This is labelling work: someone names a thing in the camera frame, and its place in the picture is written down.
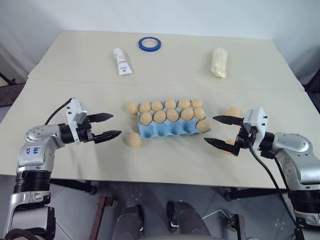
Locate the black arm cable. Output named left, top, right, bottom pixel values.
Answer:
left=247, top=142, right=305, bottom=230
left=44, top=99, right=73, bottom=125

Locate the white squeeze tube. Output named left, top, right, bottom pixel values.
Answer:
left=112, top=47, right=134, bottom=77

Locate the black table frame bar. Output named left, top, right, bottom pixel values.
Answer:
left=49, top=178, right=98, bottom=196
left=224, top=186, right=288, bottom=202

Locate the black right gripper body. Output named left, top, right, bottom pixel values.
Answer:
left=234, top=123, right=259, bottom=152

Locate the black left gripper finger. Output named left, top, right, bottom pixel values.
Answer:
left=87, top=112, right=115, bottom=124
left=93, top=130, right=123, bottom=144

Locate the pale yellow plastic bag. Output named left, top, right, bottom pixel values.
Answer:
left=210, top=47, right=230, bottom=80

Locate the white floor cable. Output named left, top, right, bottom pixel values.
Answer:
left=202, top=209, right=232, bottom=222

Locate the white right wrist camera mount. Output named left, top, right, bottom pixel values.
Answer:
left=242, top=106, right=268, bottom=146

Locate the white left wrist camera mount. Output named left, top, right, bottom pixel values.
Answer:
left=65, top=97, right=89, bottom=145

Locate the dark rounded shape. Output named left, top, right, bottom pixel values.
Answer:
left=166, top=199, right=211, bottom=240
left=115, top=204, right=146, bottom=240

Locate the blue tape roll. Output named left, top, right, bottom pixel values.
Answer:
left=137, top=36, right=163, bottom=53

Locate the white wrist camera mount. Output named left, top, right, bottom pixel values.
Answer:
left=65, top=97, right=89, bottom=145
left=242, top=106, right=268, bottom=146

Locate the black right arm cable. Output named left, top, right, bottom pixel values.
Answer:
left=247, top=142, right=305, bottom=230

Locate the black metal stand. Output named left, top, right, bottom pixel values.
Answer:
left=0, top=71, right=24, bottom=107

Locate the rusty metal bar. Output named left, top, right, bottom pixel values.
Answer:
left=229, top=213, right=249, bottom=240
left=89, top=195, right=111, bottom=240

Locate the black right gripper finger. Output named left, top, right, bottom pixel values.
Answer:
left=212, top=114, right=245, bottom=126
left=203, top=137, right=239, bottom=156

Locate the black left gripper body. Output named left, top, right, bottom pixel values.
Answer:
left=74, top=116, right=97, bottom=144

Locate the beige egg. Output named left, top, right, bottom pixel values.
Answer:
left=153, top=110, right=167, bottom=125
left=223, top=139, right=236, bottom=154
left=190, top=98, right=204, bottom=109
left=164, top=97, right=177, bottom=110
left=127, top=132, right=142, bottom=148
left=139, top=112, right=153, bottom=126
left=127, top=101, right=139, bottom=116
left=177, top=98, right=192, bottom=109
left=151, top=100, right=164, bottom=112
left=180, top=107, right=195, bottom=121
left=193, top=107, right=207, bottom=120
left=226, top=106, right=243, bottom=118
left=197, top=119, right=211, bottom=133
left=139, top=102, right=152, bottom=114
left=166, top=108, right=180, bottom=123

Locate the blue egg tray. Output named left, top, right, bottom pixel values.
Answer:
left=136, top=99, right=209, bottom=140

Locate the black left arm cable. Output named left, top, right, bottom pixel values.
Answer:
left=44, top=99, right=73, bottom=125

